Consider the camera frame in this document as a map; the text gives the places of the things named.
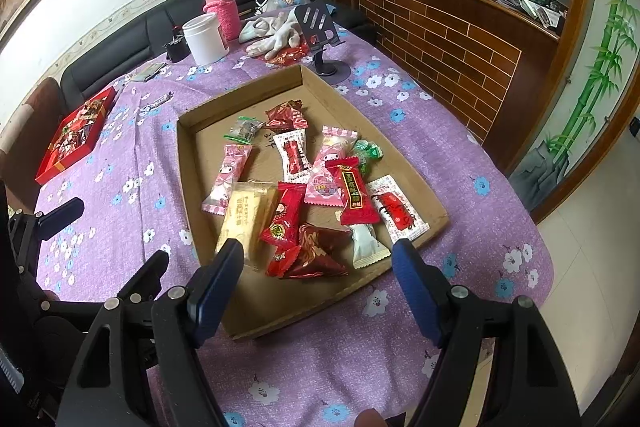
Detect grey-green flat packet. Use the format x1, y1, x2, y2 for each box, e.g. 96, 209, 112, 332
124, 61, 168, 83

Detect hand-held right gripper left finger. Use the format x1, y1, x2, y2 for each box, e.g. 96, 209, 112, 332
55, 239, 245, 427

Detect black leather sofa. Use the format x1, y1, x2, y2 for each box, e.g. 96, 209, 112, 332
60, 0, 372, 108

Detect white wrapped candy stick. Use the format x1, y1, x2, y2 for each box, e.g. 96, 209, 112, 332
139, 91, 174, 116

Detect shallow cardboard box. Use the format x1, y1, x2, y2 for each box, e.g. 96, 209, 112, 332
176, 64, 450, 341

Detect small plain red packet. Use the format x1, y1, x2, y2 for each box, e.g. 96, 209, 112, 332
264, 245, 302, 278

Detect white red-print sachet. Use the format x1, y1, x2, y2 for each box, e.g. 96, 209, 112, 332
272, 129, 314, 184
367, 175, 430, 244

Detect small black box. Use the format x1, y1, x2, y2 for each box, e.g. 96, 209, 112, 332
165, 26, 191, 64

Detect pink knitted thermos bottle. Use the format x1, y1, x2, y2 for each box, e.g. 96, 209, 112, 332
202, 0, 242, 44

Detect plain white snack packet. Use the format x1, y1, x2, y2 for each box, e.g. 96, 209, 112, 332
348, 222, 391, 269

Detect white plastic jar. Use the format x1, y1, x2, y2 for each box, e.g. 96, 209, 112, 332
182, 12, 230, 67

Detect bamboo wall sticker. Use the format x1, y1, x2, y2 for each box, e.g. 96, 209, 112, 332
509, 0, 640, 210

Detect printed clear plastic bag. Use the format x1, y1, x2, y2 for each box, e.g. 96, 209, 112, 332
256, 0, 312, 16

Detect clear green-edged candy packet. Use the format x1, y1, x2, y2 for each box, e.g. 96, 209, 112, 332
223, 115, 265, 144

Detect red cartoon snack packet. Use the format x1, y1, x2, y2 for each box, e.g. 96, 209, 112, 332
259, 181, 307, 248

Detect brown padded chair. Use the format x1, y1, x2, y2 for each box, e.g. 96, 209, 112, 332
0, 77, 64, 208

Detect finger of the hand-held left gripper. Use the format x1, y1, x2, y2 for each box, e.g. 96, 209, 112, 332
39, 197, 85, 240
117, 250, 170, 301

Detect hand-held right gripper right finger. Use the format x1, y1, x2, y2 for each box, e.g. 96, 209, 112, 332
391, 239, 583, 427

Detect long red dark-label packet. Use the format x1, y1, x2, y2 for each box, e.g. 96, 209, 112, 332
324, 159, 384, 227

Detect person's right hand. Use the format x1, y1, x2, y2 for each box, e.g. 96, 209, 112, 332
355, 409, 387, 427

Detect red candy box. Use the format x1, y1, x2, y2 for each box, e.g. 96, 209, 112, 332
34, 86, 117, 186

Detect pile of assorted candies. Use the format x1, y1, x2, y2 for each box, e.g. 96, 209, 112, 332
50, 99, 109, 158

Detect large green candy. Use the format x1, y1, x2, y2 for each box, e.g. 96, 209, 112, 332
357, 139, 384, 164

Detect pink cartoon snack packet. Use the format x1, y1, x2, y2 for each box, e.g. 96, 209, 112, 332
201, 144, 254, 214
305, 125, 359, 207

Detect black metal phone stand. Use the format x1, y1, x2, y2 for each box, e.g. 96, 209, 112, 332
293, 1, 354, 84

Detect dark red gold snack packet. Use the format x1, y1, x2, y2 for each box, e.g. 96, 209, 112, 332
263, 100, 309, 132
282, 222, 354, 279

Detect red gold foil paper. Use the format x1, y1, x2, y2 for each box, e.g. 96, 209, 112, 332
246, 41, 312, 68

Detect purple floral tablecloth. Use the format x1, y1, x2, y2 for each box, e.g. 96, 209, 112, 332
32, 24, 557, 427

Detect wooden brick-pattern counter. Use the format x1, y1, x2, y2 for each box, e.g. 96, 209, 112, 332
320, 0, 601, 223

